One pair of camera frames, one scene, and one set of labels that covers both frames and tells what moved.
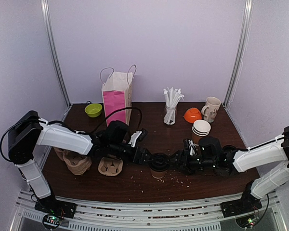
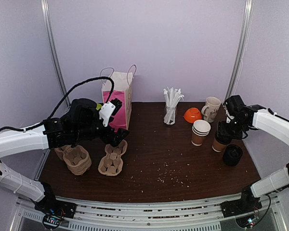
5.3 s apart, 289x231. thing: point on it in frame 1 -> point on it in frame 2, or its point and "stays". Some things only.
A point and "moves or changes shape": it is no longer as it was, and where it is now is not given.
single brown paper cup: [158, 175] moves or changes shape
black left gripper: [141, 156] -> [117, 137]
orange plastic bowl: [191, 114] stays
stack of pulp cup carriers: [78, 163] stays
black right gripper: [181, 161] -> [224, 129]
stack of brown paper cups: [200, 128] stays
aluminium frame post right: [241, 51] stays
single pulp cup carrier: [111, 165] stays
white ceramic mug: [213, 104] stays
